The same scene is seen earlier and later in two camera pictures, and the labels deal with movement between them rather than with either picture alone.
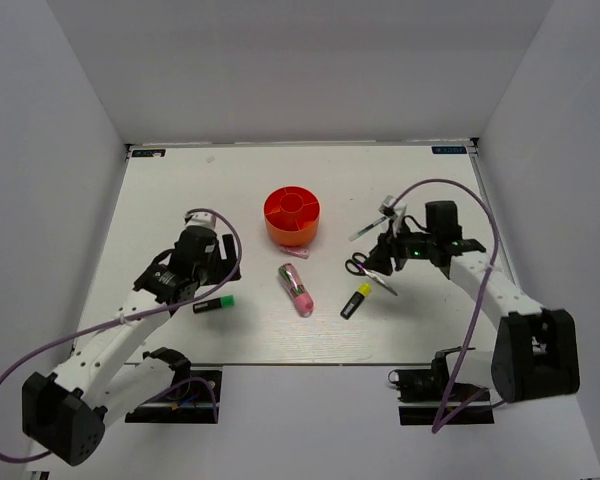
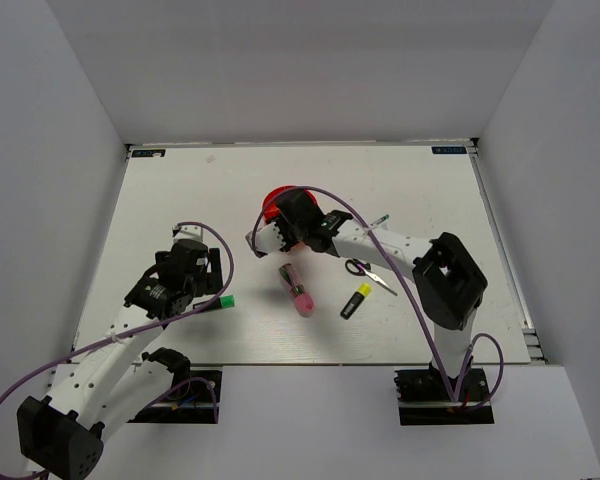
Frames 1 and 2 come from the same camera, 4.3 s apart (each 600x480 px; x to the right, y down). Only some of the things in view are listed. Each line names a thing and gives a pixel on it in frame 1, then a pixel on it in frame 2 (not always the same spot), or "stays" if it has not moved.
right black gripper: (379, 259) to (281, 222)
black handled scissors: (357, 265) stays
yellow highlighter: (354, 303) stays
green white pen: (368, 228) stays
